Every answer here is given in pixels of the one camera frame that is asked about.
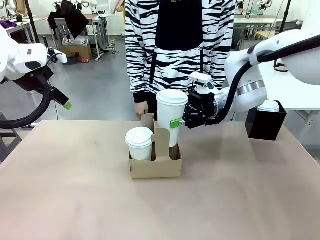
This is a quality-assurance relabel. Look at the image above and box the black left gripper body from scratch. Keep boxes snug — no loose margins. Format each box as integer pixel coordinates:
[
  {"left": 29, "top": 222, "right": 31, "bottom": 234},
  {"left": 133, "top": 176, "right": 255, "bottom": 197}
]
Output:
[{"left": 14, "top": 65, "right": 55, "bottom": 95}]

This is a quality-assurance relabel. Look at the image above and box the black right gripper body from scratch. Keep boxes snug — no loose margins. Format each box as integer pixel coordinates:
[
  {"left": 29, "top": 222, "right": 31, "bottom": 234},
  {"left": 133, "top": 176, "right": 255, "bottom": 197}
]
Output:
[{"left": 187, "top": 92, "right": 223, "bottom": 129}]

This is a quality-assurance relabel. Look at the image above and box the tall white paper cup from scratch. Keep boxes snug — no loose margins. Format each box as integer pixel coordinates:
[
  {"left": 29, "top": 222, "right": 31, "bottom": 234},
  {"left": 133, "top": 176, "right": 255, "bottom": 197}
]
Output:
[{"left": 156, "top": 101, "right": 188, "bottom": 149}]

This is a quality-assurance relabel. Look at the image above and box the white plastic cup lid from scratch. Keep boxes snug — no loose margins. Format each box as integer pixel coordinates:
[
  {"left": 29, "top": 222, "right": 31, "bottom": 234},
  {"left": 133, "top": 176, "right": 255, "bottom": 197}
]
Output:
[
  {"left": 124, "top": 126, "right": 154, "bottom": 149},
  {"left": 155, "top": 89, "right": 189, "bottom": 106}
]

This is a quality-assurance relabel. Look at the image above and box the brown cardboard cup carrier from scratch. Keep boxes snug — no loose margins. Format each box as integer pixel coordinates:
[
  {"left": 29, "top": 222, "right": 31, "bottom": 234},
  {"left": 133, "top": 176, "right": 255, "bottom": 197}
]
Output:
[{"left": 128, "top": 112, "right": 183, "bottom": 180}]

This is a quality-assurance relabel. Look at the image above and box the person's left forearm striped sleeve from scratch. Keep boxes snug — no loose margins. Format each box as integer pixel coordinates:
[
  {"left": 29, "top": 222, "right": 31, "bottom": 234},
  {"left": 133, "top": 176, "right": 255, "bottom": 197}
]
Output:
[{"left": 214, "top": 48, "right": 233, "bottom": 91}]

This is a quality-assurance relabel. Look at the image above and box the person's right forearm striped sleeve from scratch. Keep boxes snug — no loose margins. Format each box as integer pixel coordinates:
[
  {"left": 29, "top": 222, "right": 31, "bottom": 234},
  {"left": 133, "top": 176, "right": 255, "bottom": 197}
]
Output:
[{"left": 129, "top": 59, "right": 151, "bottom": 104}]

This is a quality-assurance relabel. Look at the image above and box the short white paper cup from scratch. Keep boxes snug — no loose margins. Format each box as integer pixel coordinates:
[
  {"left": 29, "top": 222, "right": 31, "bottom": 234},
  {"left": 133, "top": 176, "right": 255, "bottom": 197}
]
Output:
[{"left": 128, "top": 144, "right": 153, "bottom": 161}]

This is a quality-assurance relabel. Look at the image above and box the stack of white cup lids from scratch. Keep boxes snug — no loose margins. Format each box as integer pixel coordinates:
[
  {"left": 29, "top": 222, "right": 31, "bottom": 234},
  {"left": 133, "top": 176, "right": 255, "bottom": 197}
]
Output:
[{"left": 256, "top": 99, "right": 281, "bottom": 114}]

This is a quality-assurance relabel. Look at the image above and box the person's right hand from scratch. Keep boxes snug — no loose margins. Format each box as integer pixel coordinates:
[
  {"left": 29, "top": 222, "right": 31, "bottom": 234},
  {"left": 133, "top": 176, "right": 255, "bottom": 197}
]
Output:
[{"left": 133, "top": 100, "right": 150, "bottom": 121}]

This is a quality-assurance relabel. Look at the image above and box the brown cardboard box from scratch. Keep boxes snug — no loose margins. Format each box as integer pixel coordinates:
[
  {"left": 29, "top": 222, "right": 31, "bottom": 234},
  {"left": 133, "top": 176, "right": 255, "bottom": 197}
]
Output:
[{"left": 59, "top": 42, "right": 93, "bottom": 63}]

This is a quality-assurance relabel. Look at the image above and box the grey flat box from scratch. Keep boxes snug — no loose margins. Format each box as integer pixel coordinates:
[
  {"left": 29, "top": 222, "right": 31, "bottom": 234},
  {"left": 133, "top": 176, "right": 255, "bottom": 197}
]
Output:
[{"left": 61, "top": 35, "right": 90, "bottom": 47}]

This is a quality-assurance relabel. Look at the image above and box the black tripod pole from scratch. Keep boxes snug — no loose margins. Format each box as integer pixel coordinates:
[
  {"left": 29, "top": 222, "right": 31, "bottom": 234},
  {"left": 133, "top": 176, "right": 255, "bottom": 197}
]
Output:
[{"left": 23, "top": 0, "right": 41, "bottom": 44}]

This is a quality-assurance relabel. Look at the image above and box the black lid holder box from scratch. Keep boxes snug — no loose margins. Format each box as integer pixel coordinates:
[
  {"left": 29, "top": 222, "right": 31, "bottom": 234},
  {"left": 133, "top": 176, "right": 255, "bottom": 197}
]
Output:
[{"left": 244, "top": 100, "right": 288, "bottom": 142}]

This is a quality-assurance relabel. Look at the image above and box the dark grey metal stand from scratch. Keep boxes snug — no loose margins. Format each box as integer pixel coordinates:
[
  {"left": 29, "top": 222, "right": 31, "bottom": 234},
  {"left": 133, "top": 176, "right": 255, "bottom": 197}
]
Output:
[{"left": 0, "top": 111, "right": 24, "bottom": 165}]

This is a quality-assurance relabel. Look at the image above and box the black hanging cloth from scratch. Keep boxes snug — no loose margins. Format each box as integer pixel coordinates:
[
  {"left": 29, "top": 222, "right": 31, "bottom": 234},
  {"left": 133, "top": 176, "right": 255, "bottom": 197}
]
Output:
[{"left": 47, "top": 0, "right": 90, "bottom": 40}]

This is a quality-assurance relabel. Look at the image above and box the black apron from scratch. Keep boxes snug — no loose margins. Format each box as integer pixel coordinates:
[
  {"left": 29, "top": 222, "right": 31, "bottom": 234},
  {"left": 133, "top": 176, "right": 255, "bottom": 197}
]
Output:
[{"left": 154, "top": 0, "right": 204, "bottom": 52}]

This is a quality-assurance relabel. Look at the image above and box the zebra striped hoodie torso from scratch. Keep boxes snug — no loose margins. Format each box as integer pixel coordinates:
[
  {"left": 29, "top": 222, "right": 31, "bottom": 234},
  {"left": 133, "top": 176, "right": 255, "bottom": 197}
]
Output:
[{"left": 124, "top": 0, "right": 236, "bottom": 104}]

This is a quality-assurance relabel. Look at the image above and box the white workbench table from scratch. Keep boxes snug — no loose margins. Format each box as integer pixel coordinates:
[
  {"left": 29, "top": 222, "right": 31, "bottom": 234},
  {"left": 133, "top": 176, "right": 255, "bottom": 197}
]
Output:
[{"left": 259, "top": 65, "right": 320, "bottom": 111}]

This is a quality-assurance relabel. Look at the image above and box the light wooden table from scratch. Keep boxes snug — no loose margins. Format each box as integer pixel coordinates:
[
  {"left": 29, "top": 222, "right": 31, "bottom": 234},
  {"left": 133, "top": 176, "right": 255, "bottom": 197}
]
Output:
[{"left": 254, "top": 30, "right": 276, "bottom": 41}]

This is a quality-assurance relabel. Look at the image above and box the long white background table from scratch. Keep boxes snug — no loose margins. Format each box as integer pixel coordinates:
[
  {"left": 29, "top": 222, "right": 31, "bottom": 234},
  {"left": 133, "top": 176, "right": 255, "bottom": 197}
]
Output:
[{"left": 233, "top": 18, "right": 284, "bottom": 32}]

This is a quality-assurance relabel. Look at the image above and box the black light stand pole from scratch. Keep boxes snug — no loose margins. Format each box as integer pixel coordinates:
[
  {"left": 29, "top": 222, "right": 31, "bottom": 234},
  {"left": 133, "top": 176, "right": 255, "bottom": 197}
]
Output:
[{"left": 273, "top": 0, "right": 293, "bottom": 74}]

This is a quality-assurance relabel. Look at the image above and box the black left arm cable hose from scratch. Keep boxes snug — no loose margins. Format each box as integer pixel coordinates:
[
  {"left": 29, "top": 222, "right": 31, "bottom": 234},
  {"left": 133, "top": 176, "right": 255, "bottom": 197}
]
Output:
[{"left": 0, "top": 73, "right": 55, "bottom": 130}]

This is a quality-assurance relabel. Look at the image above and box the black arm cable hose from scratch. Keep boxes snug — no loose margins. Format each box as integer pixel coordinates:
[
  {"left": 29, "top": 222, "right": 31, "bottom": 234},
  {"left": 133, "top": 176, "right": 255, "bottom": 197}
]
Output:
[
  {"left": 0, "top": 73, "right": 55, "bottom": 130},
  {"left": 204, "top": 34, "right": 320, "bottom": 127}
]

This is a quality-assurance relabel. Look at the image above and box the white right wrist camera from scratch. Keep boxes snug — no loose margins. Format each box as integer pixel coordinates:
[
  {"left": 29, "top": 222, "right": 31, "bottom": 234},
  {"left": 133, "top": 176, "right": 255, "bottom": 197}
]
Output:
[{"left": 188, "top": 72, "right": 214, "bottom": 95}]

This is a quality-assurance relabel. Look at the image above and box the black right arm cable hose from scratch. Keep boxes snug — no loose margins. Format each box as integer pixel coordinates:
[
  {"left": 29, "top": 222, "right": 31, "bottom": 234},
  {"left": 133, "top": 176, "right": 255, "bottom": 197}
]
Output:
[{"left": 204, "top": 34, "right": 320, "bottom": 127}]

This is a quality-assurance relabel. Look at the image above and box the metal frame background table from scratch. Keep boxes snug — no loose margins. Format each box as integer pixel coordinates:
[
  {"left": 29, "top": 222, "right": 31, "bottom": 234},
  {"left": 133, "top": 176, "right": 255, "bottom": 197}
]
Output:
[{"left": 83, "top": 13, "right": 110, "bottom": 62}]

